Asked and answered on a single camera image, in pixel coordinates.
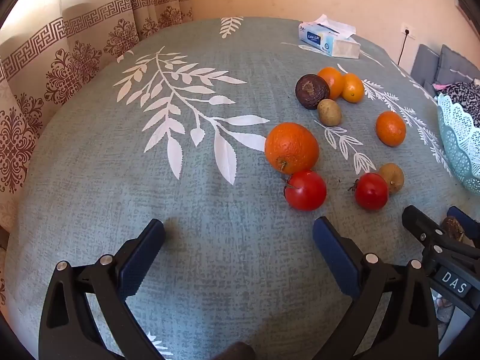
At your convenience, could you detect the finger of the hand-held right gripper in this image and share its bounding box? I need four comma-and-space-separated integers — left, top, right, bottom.
448, 206, 480, 247
402, 205, 480, 271

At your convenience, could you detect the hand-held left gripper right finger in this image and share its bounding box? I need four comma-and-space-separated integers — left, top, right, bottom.
313, 216, 439, 360

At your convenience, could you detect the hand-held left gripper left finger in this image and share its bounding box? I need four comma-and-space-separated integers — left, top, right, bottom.
38, 218, 167, 360

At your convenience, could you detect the rough brown fruit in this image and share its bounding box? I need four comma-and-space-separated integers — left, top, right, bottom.
440, 217, 467, 242

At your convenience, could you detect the teal lace plastic basket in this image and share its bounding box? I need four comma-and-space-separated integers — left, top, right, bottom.
437, 93, 480, 195

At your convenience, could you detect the small tangerine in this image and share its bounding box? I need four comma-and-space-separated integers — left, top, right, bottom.
376, 111, 407, 147
317, 67, 345, 100

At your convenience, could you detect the large round orange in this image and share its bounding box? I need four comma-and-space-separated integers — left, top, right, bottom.
264, 122, 320, 175

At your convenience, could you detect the tan oval kiwi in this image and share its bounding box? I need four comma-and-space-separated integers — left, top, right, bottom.
317, 98, 343, 127

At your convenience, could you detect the oval yellow-orange citrus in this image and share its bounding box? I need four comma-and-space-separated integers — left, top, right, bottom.
341, 73, 365, 103

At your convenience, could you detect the small tan round fruit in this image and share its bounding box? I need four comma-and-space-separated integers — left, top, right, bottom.
378, 163, 405, 196

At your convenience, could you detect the small red tomato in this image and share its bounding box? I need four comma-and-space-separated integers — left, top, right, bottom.
348, 172, 389, 211

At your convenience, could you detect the large red tomato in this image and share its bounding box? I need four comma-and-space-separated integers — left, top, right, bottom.
282, 170, 328, 212

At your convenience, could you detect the teal leaf-print tablecloth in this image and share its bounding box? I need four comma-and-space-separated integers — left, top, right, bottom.
4, 17, 480, 360

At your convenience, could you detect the leopard print cloth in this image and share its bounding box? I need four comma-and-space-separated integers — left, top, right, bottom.
433, 80, 480, 128

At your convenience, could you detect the grey cushion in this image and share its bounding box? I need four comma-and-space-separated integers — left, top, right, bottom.
437, 44, 480, 87
410, 43, 441, 91

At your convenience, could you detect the blue white tissue pack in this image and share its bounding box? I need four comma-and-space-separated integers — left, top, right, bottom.
298, 14, 361, 59

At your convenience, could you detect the beige patterned curtain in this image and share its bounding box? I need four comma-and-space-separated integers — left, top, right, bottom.
0, 0, 194, 308

